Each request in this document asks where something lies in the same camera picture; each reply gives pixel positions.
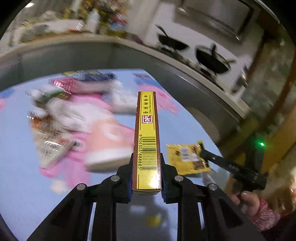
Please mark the steel range hood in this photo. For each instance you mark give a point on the steel range hood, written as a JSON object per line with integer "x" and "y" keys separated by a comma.
{"x": 230, "y": 17}

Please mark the blue cartoon pig tablecloth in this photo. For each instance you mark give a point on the blue cartoon pig tablecloth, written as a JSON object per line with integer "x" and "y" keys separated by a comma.
{"x": 27, "y": 196}

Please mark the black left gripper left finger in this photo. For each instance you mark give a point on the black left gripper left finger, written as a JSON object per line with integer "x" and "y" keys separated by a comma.
{"x": 88, "y": 212}

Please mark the right hand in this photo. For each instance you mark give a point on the right hand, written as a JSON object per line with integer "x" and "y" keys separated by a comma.
{"x": 251, "y": 200}

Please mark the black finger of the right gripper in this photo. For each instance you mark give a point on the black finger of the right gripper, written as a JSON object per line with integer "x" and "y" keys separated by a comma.
{"x": 229, "y": 166}

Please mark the yellow brown carton box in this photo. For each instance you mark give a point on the yellow brown carton box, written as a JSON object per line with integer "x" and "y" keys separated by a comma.
{"x": 146, "y": 162}

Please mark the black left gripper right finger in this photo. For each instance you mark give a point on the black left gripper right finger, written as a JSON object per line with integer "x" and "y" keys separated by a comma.
{"x": 204, "y": 212}

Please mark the black wok with lid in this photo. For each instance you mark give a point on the black wok with lid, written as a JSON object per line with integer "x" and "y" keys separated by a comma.
{"x": 210, "y": 59}

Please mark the grey kitchen cabinets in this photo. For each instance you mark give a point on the grey kitchen cabinets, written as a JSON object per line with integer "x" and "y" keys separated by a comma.
{"x": 221, "y": 116}

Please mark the black frying pan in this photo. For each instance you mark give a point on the black frying pan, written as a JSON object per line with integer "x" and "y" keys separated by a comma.
{"x": 171, "y": 42}

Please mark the yellow snack wrapper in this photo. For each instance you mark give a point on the yellow snack wrapper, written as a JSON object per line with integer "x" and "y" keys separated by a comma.
{"x": 186, "y": 158}

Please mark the pile of snack wrappers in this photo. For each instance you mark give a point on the pile of snack wrappers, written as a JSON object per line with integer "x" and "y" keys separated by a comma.
{"x": 76, "y": 119}

